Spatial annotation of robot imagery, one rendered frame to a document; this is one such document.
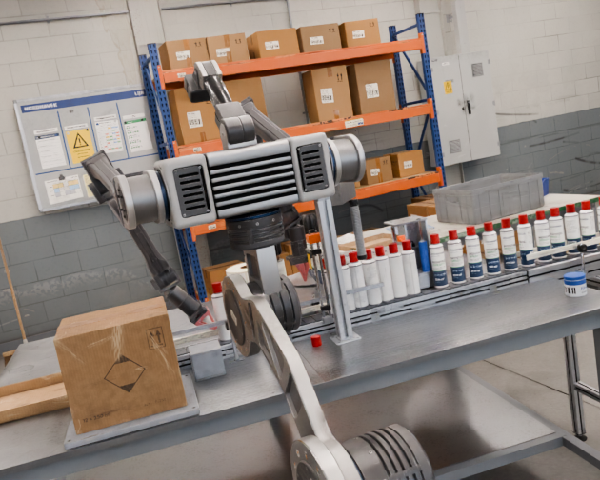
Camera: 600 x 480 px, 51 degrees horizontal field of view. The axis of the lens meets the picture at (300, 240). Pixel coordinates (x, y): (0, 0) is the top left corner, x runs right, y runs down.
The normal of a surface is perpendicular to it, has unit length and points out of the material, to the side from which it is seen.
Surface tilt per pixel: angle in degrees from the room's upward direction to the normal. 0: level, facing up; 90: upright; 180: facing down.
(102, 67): 90
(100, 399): 90
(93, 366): 90
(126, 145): 90
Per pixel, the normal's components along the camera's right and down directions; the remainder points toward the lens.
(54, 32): 0.37, 0.09
